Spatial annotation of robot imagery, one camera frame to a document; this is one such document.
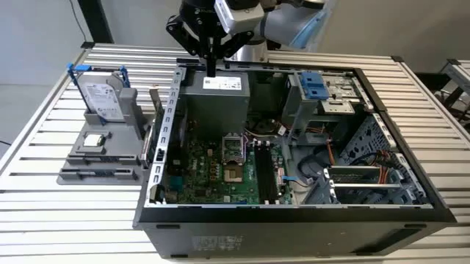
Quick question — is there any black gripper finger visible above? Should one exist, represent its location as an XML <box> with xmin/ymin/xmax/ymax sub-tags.
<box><xmin>211</xmin><ymin>31</ymin><xmax>255</xmax><ymax>78</ymax></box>
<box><xmin>165</xmin><ymin>15</ymin><xmax>214</xmax><ymax>78</ymax></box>

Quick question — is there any grey power supply unit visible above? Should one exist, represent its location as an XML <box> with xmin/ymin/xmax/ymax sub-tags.
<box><xmin>179</xmin><ymin>70</ymin><xmax>253</xmax><ymax>138</ymax></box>

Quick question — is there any blue plastic drive latch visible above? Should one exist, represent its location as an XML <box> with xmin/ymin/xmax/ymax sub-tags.
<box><xmin>298</xmin><ymin>71</ymin><xmax>329</xmax><ymax>101</ymax></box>

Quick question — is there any round CPU cooler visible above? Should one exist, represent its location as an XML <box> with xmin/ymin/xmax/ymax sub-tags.
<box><xmin>246</xmin><ymin>115</ymin><xmax>284</xmax><ymax>137</ymax></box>

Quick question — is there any hard disk in blue carrier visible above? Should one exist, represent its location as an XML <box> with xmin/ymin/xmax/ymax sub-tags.
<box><xmin>67</xmin><ymin>63</ymin><xmax>131</xmax><ymax>122</ymax></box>

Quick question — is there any metal optical drive bay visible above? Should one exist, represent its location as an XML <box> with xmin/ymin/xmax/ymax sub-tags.
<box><xmin>286</xmin><ymin>70</ymin><xmax>364</xmax><ymax>117</ymax></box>

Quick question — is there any black case fan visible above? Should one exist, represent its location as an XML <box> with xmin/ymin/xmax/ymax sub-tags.
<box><xmin>171</xmin><ymin>108</ymin><xmax>190</xmax><ymax>162</ymax></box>

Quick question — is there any green graphics card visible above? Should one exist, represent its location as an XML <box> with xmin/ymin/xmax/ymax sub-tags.
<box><xmin>141</xmin><ymin>84</ymin><xmax>166</xmax><ymax>169</ymax></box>

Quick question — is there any grey parts rack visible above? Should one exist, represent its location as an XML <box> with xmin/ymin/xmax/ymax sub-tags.
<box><xmin>57</xmin><ymin>87</ymin><xmax>157</xmax><ymax>186</ymax></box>

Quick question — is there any metal socket cover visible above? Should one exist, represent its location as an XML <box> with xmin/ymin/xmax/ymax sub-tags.
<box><xmin>222</xmin><ymin>133</ymin><xmax>247</xmax><ymax>163</ymax></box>

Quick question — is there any thin locking lever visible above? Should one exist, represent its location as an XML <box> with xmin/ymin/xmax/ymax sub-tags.
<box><xmin>241</xmin><ymin>135</ymin><xmax>251</xmax><ymax>166</ymax></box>

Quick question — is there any silver CPU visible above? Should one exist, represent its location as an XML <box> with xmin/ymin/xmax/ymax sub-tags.
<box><xmin>83</xmin><ymin>134</ymin><xmax>107</xmax><ymax>146</ymax></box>

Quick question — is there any CPU socket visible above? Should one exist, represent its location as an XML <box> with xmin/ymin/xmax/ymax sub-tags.
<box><xmin>223</xmin><ymin>162</ymin><xmax>246</xmax><ymax>184</ymax></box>

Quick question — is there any green motherboard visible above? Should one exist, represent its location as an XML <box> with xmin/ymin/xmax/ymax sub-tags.
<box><xmin>163</xmin><ymin>136</ymin><xmax>296</xmax><ymax>206</ymax></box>

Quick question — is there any metal slat side table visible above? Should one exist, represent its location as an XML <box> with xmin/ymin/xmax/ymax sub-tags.
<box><xmin>438</xmin><ymin>58</ymin><xmax>470</xmax><ymax>122</ymax></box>

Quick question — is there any metal disk bay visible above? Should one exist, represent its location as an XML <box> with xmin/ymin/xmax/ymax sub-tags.
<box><xmin>304</xmin><ymin>153</ymin><xmax>433</xmax><ymax>206</ymax></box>

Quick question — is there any black open PC case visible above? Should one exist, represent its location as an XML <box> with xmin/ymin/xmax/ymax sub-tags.
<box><xmin>131</xmin><ymin>57</ymin><xmax>458</xmax><ymax>260</ymax></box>

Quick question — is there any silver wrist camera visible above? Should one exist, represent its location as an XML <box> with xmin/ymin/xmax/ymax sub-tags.
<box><xmin>214</xmin><ymin>0</ymin><xmax>266</xmax><ymax>35</ymax></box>

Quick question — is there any black upright post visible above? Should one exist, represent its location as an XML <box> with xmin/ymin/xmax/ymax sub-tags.
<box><xmin>75</xmin><ymin>0</ymin><xmax>115</xmax><ymax>45</ymax></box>

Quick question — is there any thin orange wire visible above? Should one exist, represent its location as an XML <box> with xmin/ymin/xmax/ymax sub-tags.
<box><xmin>326</xmin><ymin>139</ymin><xmax>336</xmax><ymax>166</ymax></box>

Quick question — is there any orange wire bundle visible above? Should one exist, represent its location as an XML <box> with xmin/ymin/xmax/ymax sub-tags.
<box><xmin>373</xmin><ymin>150</ymin><xmax>393</xmax><ymax>185</ymax></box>

